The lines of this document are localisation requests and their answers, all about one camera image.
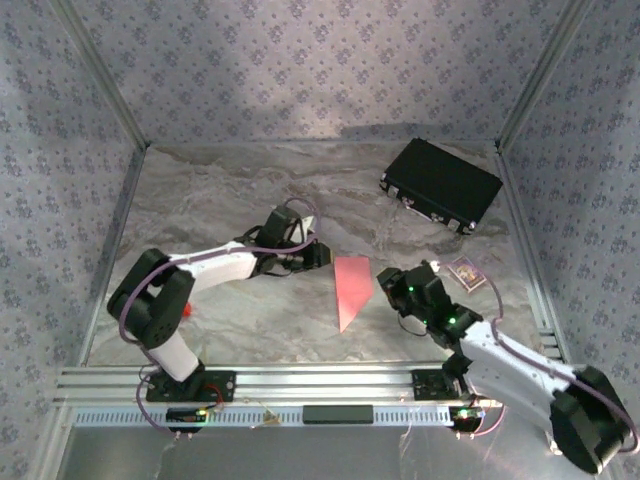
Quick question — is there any pink paper sheet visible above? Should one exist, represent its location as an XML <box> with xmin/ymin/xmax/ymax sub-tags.
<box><xmin>333</xmin><ymin>255</ymin><xmax>374</xmax><ymax>334</ymax></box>

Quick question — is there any small printed card box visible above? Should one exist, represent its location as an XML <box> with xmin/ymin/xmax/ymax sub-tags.
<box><xmin>447</xmin><ymin>254</ymin><xmax>487</xmax><ymax>292</ymax></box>

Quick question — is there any black hard case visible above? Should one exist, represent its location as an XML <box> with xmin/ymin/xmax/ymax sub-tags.
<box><xmin>378</xmin><ymin>137</ymin><xmax>504</xmax><ymax>236</ymax></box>

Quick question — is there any black rectangular bar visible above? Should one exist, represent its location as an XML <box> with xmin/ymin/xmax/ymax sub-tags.
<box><xmin>301</xmin><ymin>404</ymin><xmax>376</xmax><ymax>426</ymax></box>

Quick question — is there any perforated metal strip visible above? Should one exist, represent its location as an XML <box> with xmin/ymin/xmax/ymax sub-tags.
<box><xmin>72</xmin><ymin>404</ymin><xmax>489</xmax><ymax>430</ymax></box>

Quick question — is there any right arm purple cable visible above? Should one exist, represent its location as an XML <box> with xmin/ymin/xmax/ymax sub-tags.
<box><xmin>429</xmin><ymin>259</ymin><xmax>640</xmax><ymax>451</ymax></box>

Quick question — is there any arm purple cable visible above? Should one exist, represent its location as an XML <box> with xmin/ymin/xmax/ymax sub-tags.
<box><xmin>429</xmin><ymin>259</ymin><xmax>640</xmax><ymax>451</ymax></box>
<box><xmin>115</xmin><ymin>197</ymin><xmax>322</xmax><ymax>442</ymax></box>

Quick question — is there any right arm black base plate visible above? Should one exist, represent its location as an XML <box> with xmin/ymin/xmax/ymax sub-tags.
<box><xmin>410</xmin><ymin>368</ymin><xmax>501</xmax><ymax>401</ymax></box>

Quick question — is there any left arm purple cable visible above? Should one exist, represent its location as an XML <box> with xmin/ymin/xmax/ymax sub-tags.
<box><xmin>115</xmin><ymin>197</ymin><xmax>322</xmax><ymax>442</ymax></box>

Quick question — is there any aluminium mounting rail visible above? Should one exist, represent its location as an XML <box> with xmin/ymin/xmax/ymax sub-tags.
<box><xmin>53</xmin><ymin>365</ymin><xmax>506</xmax><ymax>407</ymax></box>

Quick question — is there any aluminium side rail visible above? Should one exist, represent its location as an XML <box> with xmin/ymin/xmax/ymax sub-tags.
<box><xmin>74</xmin><ymin>144</ymin><xmax>151</xmax><ymax>369</ymax></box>
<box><xmin>492</xmin><ymin>147</ymin><xmax>571</xmax><ymax>364</ymax></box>

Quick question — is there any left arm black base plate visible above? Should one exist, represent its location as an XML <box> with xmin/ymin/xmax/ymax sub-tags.
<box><xmin>144</xmin><ymin>368</ymin><xmax>238</xmax><ymax>404</ymax></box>

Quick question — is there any aluminium frame post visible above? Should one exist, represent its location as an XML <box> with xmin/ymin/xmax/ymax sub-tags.
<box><xmin>49</xmin><ymin>0</ymin><xmax>151</xmax><ymax>151</ymax></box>
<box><xmin>494</xmin><ymin>0</ymin><xmax>596</xmax><ymax>151</ymax></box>

